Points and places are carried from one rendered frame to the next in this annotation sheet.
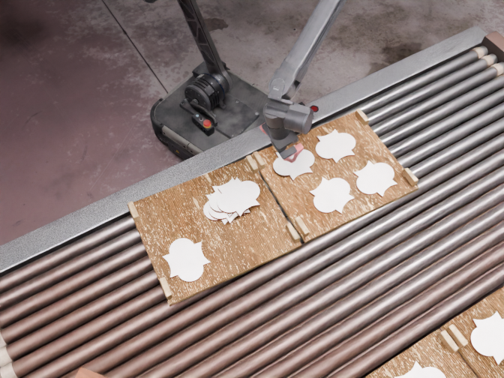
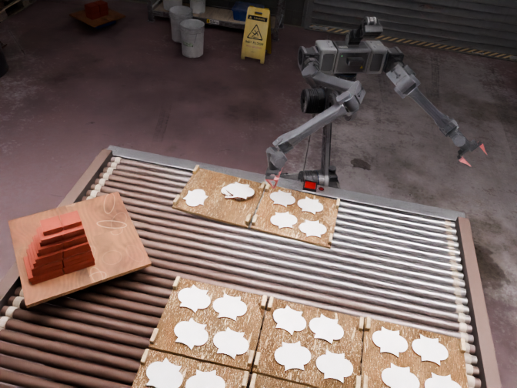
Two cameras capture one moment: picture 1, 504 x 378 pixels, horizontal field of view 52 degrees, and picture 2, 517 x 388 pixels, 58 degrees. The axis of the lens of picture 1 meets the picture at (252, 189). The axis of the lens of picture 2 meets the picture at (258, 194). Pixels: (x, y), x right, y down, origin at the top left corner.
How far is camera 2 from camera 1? 1.38 m
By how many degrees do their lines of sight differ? 29
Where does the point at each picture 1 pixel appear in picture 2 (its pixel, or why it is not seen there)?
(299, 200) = (267, 212)
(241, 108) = not seen: hidden behind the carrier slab
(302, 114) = (278, 156)
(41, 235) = (156, 157)
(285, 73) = (285, 136)
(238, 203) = (238, 192)
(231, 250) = (216, 208)
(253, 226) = (235, 207)
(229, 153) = (260, 178)
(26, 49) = (253, 121)
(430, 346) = (255, 298)
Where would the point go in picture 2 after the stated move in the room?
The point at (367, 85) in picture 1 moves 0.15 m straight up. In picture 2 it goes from (361, 197) to (368, 176)
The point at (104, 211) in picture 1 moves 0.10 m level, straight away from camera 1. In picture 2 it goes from (187, 165) to (193, 155)
